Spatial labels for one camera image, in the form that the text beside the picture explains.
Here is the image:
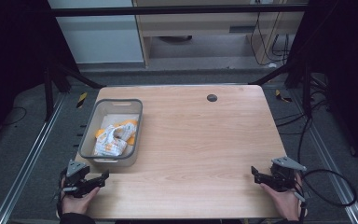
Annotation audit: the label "black curtain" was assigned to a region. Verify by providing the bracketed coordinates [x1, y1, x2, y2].
[0, 0, 79, 153]
[283, 0, 358, 175]

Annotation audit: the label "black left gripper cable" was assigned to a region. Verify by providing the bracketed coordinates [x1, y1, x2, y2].
[55, 174, 68, 218]

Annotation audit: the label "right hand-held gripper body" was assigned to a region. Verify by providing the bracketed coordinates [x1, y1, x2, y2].
[268, 156, 308, 192]

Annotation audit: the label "grey rimmed beige basket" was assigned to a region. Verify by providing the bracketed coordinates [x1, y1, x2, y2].
[77, 98, 144, 168]

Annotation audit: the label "black hanging desk cables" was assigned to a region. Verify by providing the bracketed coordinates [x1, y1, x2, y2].
[249, 0, 293, 67]

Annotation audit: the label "white and orange patterned cloth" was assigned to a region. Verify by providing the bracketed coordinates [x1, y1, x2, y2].
[93, 119, 139, 158]

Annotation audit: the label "aluminium floor rail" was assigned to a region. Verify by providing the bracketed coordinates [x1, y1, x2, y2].
[0, 91, 68, 224]
[287, 88, 358, 224]

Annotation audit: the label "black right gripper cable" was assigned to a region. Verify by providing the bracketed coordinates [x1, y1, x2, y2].
[293, 168, 358, 223]

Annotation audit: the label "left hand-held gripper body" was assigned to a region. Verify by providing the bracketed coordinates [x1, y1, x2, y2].
[60, 159, 91, 199]

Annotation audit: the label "person's right hand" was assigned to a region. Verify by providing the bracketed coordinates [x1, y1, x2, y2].
[259, 171, 304, 222]

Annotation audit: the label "black horizontal frame bar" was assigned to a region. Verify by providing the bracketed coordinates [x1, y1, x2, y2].
[47, 4, 310, 18]

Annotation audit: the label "white cabinet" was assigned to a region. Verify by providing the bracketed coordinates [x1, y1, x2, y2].
[47, 0, 145, 65]

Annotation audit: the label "person's left hand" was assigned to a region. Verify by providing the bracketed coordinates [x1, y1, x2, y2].
[61, 185, 101, 217]

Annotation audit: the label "yellow and black tape strip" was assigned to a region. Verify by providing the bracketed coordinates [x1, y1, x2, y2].
[274, 89, 294, 104]
[76, 91, 89, 109]

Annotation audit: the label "black metal stand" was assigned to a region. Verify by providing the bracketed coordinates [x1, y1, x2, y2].
[42, 60, 107, 123]
[249, 60, 314, 119]

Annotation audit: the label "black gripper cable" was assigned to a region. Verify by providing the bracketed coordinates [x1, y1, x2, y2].
[293, 168, 358, 223]
[55, 174, 68, 218]

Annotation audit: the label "thin black floor cable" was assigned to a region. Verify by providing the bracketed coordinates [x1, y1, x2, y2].
[0, 105, 28, 129]

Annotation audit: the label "light wooden desk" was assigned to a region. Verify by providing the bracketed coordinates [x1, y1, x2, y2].
[131, 0, 307, 68]

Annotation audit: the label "black floor cables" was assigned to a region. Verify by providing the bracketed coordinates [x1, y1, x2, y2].
[273, 74, 335, 164]

